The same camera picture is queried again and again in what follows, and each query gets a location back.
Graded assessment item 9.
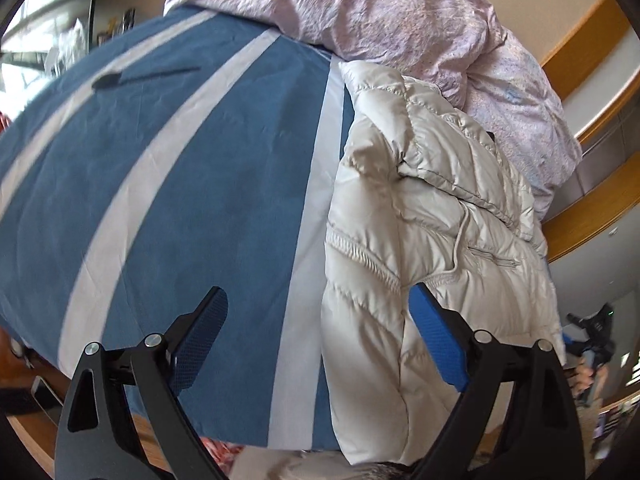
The red patterned cloth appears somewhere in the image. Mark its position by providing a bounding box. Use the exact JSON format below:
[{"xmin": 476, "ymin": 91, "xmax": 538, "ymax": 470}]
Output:
[{"xmin": 199, "ymin": 436, "xmax": 243, "ymax": 480}]

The white smartphone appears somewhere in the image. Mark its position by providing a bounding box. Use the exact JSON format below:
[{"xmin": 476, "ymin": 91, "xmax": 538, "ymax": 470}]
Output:
[{"xmin": 30, "ymin": 375, "xmax": 66, "ymax": 415}]

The window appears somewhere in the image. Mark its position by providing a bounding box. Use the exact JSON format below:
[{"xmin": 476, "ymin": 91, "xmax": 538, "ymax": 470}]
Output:
[{"xmin": 0, "ymin": 0, "xmax": 98, "ymax": 91}]

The white puffer jacket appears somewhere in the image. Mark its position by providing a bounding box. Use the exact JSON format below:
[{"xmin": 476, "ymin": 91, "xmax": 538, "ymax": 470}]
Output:
[{"xmin": 320, "ymin": 60, "xmax": 568, "ymax": 467}]

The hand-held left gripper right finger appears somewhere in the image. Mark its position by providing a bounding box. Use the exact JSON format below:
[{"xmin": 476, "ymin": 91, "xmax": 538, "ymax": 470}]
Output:
[{"xmin": 407, "ymin": 282, "xmax": 586, "ymax": 480}]

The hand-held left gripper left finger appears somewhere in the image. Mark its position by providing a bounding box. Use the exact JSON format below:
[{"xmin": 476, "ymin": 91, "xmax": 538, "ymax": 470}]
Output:
[{"xmin": 54, "ymin": 286, "xmax": 231, "ymax": 480}]

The pink floral duvet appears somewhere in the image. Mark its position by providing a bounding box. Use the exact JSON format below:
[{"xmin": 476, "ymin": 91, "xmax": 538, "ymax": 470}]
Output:
[{"xmin": 164, "ymin": 0, "xmax": 583, "ymax": 221}]

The blue white striped bed sheet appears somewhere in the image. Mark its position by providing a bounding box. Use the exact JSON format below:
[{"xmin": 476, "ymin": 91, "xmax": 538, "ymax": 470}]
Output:
[{"xmin": 0, "ymin": 5, "xmax": 357, "ymax": 453}]

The person's right hand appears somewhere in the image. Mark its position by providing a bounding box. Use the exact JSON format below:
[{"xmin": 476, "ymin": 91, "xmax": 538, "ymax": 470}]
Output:
[{"xmin": 571, "ymin": 360, "xmax": 608, "ymax": 400}]

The wooden wall trim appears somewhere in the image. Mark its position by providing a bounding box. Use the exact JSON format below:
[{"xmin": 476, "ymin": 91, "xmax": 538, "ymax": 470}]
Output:
[{"xmin": 539, "ymin": 0, "xmax": 640, "ymax": 263}]

